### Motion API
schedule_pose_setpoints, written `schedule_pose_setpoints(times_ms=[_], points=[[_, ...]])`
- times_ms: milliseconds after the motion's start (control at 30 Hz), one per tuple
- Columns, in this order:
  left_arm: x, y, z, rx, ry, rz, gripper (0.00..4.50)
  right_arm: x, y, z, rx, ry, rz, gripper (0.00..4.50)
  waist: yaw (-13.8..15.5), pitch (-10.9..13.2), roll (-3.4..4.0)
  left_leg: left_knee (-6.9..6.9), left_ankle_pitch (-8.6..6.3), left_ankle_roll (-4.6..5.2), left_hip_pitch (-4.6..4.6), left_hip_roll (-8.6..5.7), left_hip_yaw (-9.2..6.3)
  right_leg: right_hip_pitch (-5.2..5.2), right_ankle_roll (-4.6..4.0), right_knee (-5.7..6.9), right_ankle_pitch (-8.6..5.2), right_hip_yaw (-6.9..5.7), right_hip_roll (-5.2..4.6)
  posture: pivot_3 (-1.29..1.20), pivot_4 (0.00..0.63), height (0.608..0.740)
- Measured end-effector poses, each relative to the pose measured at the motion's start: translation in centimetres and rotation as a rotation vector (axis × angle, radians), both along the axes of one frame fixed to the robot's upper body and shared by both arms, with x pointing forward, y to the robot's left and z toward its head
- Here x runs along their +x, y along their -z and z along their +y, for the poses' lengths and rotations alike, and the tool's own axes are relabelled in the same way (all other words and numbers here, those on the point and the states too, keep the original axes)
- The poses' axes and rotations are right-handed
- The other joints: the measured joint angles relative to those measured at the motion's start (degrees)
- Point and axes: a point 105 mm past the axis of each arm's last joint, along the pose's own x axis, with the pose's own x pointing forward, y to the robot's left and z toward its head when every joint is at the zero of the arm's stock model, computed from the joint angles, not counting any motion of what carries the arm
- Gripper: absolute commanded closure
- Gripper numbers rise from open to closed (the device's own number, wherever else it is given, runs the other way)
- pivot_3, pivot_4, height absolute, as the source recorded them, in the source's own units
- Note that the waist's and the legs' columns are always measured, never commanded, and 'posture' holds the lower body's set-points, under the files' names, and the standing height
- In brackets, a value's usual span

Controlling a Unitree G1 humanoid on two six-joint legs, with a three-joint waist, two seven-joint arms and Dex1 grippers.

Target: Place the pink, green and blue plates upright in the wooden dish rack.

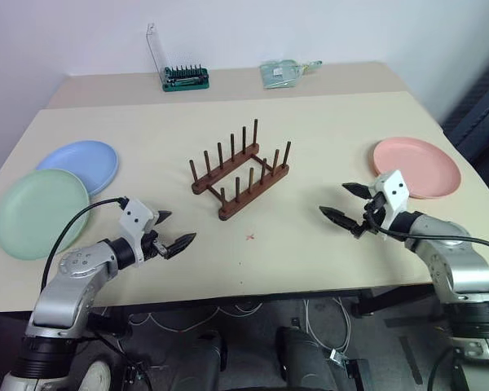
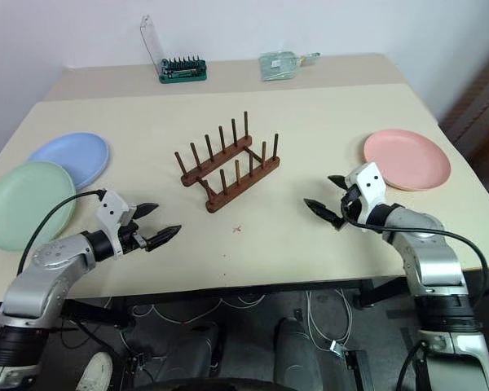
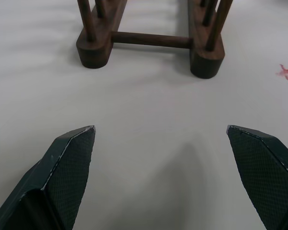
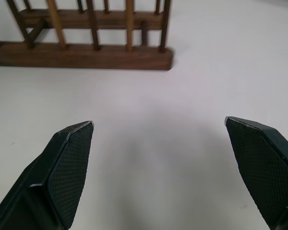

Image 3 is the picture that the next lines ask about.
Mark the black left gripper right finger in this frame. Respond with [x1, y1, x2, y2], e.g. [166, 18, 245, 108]
[226, 124, 288, 230]

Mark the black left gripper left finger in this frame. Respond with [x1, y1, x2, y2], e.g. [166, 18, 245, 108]
[0, 125, 96, 230]

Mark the dark wooden dish rack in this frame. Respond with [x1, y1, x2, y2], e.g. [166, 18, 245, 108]
[76, 0, 235, 79]

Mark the red cross mark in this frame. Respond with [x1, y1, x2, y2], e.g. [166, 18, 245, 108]
[275, 63, 288, 81]

